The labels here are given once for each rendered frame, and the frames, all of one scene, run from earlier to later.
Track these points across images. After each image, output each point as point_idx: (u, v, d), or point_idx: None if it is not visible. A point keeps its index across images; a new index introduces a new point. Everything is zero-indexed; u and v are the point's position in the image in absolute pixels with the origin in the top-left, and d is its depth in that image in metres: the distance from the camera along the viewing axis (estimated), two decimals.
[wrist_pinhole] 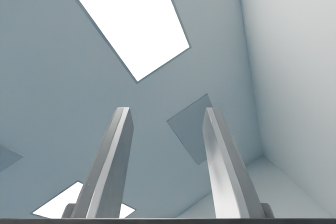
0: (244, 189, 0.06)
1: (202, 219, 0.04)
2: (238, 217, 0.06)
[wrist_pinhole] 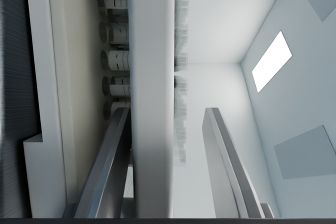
0: (243, 189, 0.06)
1: (202, 219, 0.04)
2: (237, 217, 0.06)
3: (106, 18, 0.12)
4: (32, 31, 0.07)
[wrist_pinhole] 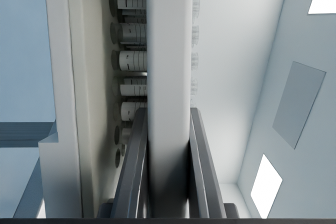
0: (208, 189, 0.06)
1: (202, 219, 0.04)
2: (199, 217, 0.06)
3: (115, 18, 0.12)
4: (50, 31, 0.07)
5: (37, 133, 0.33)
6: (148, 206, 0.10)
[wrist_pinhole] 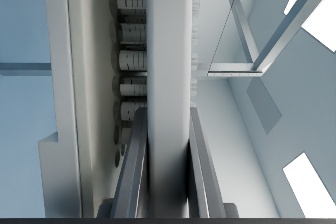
0: (208, 189, 0.06)
1: (202, 219, 0.04)
2: (199, 217, 0.06)
3: (115, 18, 0.12)
4: (50, 31, 0.07)
5: None
6: (148, 206, 0.10)
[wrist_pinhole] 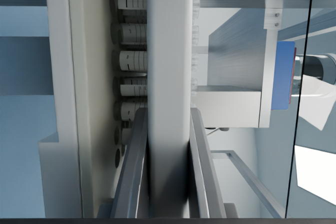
0: (208, 189, 0.06)
1: (202, 219, 0.04)
2: (199, 217, 0.06)
3: (116, 18, 0.12)
4: (51, 30, 0.07)
5: None
6: (148, 206, 0.10)
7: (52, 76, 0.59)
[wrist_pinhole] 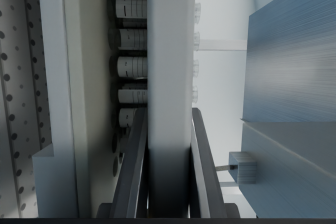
0: (208, 189, 0.06)
1: (202, 219, 0.04)
2: (200, 217, 0.06)
3: (113, 23, 0.12)
4: (45, 40, 0.07)
5: None
6: (147, 218, 0.10)
7: None
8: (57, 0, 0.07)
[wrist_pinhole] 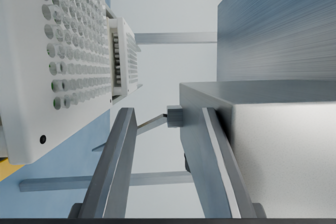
0: (236, 189, 0.06)
1: (202, 219, 0.04)
2: (229, 217, 0.06)
3: None
4: None
5: None
6: None
7: None
8: None
